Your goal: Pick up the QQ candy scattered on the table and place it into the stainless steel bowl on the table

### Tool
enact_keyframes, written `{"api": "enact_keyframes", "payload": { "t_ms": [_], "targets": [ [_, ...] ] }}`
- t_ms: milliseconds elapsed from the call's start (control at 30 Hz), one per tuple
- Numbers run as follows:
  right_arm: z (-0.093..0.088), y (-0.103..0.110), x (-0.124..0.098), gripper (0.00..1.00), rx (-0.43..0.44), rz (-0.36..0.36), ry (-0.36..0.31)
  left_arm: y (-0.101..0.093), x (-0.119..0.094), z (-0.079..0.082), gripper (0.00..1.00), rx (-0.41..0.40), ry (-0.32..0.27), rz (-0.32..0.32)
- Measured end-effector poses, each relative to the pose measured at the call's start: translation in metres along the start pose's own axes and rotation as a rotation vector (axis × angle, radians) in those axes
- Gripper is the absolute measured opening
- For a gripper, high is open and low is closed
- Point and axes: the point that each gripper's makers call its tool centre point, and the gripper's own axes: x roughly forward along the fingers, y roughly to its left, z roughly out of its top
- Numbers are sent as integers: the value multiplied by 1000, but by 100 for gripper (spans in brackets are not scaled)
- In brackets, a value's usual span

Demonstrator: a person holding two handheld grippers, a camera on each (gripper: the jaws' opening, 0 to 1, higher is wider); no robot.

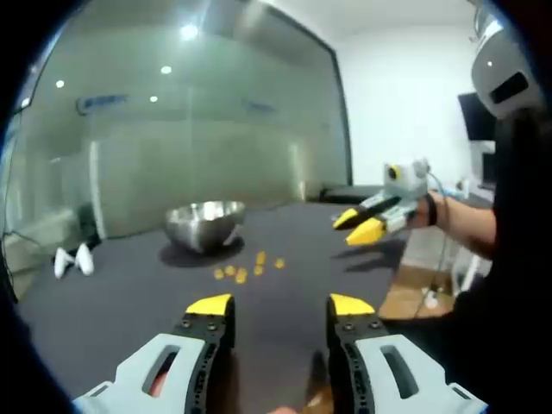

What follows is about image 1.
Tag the black bench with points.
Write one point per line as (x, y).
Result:
(349, 193)

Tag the person's right hand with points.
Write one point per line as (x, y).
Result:
(422, 211)

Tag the person's dark clothing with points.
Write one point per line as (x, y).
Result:
(522, 215)

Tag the stainless steel bowl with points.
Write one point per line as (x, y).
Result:
(202, 226)

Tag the dark grey table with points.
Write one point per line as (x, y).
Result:
(129, 284)

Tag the white worn device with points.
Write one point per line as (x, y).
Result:
(496, 60)

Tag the black monitor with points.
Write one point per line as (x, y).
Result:
(476, 116)

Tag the black wristband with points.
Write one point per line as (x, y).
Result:
(431, 209)

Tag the yellow QQ candies group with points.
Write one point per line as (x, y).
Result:
(240, 274)

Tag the person's left hand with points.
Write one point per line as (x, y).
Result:
(284, 411)

